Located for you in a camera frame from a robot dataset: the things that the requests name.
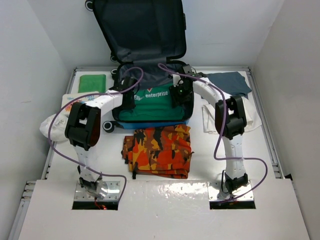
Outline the first aid cartoon box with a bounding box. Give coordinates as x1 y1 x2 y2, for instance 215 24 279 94
61 91 98 116

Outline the green folded towel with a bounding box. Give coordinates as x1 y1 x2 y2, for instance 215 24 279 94
78 74 106 93

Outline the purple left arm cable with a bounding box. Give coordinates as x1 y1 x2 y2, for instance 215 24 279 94
47 66 145 203

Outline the white cloth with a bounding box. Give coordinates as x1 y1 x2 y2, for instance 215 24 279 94
202 97 262 134

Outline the white bag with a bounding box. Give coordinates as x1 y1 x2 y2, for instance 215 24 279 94
39 110 70 143

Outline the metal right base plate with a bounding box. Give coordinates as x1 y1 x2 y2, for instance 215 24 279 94
207 180 255 203

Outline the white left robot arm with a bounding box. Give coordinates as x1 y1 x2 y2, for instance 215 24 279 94
64 76 139 199

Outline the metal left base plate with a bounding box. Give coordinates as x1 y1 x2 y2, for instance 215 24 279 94
74 180 121 202

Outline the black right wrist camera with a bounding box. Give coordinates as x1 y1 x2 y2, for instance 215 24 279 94
182 64 207 79

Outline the metal base plate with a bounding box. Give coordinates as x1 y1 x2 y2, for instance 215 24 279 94
207 180 255 203
74 180 121 202

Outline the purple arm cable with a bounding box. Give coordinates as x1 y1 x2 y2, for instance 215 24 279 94
47 66 145 203
157 62 270 204

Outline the grey blue shirt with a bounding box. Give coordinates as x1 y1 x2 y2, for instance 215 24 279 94
206 72 252 98

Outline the green enterprise shirt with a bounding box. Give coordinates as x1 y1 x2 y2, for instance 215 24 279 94
119 84 185 122

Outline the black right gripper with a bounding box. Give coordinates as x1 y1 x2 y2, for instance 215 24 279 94
170 82 193 107

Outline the dark blue open suitcase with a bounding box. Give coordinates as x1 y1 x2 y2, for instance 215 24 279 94
84 0 195 133

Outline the orange camouflage garment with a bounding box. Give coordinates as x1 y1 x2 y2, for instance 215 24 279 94
121 124 194 180

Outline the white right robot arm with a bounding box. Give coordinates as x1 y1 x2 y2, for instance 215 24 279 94
168 65 249 199

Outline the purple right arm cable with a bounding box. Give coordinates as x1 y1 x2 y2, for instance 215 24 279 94
157 62 270 204

